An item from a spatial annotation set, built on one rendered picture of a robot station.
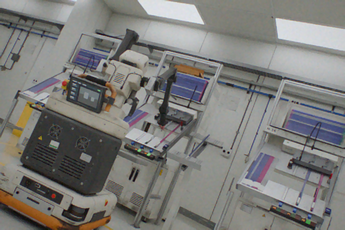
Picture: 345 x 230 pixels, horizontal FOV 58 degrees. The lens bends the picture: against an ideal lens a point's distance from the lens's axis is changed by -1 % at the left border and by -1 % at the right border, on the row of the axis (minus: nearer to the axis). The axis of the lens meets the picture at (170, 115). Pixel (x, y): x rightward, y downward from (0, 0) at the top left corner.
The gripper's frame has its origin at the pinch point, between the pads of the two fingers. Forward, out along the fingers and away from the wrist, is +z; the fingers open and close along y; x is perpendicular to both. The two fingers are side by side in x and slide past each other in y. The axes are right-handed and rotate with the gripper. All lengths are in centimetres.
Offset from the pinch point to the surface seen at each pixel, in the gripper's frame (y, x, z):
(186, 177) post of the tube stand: -49, 35, 16
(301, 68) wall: -87, -244, 0
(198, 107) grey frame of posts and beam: -18.1, -44.3, -10.5
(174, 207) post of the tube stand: -49, 55, 36
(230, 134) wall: -22, -152, 91
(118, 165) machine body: 37, 33, 43
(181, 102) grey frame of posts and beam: 2.6, -43.8, -9.9
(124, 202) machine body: 11, 56, 66
